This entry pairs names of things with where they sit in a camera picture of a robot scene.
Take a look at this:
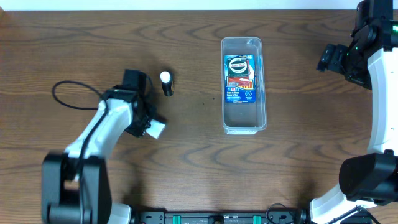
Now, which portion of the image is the blue Kool Fever box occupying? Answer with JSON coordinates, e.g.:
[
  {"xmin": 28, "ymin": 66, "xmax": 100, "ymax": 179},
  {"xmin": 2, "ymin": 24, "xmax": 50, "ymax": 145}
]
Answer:
[{"xmin": 224, "ymin": 54, "xmax": 256, "ymax": 103}]

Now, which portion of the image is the red medicine box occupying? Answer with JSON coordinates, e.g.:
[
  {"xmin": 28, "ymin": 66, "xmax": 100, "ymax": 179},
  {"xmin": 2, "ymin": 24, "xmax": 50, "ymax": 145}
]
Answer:
[{"xmin": 226, "ymin": 61, "xmax": 254, "ymax": 90}]

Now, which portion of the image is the green round tin box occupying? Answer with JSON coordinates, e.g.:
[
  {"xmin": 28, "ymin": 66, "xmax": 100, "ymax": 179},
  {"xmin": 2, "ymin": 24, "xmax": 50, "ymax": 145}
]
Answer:
[{"xmin": 227, "ymin": 57, "xmax": 249, "ymax": 78}]

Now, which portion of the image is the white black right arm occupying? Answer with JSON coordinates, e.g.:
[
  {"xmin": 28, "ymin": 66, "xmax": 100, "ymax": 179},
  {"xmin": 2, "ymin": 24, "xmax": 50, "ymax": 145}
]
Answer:
[{"xmin": 307, "ymin": 0, "xmax": 397, "ymax": 223}]

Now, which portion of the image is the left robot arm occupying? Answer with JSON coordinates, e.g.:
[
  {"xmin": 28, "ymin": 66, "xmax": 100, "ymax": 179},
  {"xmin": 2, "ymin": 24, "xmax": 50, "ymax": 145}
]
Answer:
[{"xmin": 41, "ymin": 70, "xmax": 165, "ymax": 224}]

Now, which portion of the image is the clear plastic container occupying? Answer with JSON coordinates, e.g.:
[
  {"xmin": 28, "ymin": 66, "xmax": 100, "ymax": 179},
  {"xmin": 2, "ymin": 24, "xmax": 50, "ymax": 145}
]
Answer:
[{"xmin": 221, "ymin": 37, "xmax": 267, "ymax": 135}]

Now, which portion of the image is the dark bottle white cap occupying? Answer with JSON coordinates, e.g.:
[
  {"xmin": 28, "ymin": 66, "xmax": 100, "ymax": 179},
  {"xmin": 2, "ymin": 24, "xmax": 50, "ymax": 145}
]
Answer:
[{"xmin": 160, "ymin": 71, "xmax": 174, "ymax": 96}]

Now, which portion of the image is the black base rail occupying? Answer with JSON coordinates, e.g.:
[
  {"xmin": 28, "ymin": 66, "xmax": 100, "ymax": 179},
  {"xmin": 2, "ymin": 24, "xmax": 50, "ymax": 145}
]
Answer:
[{"xmin": 133, "ymin": 210, "xmax": 373, "ymax": 224}]

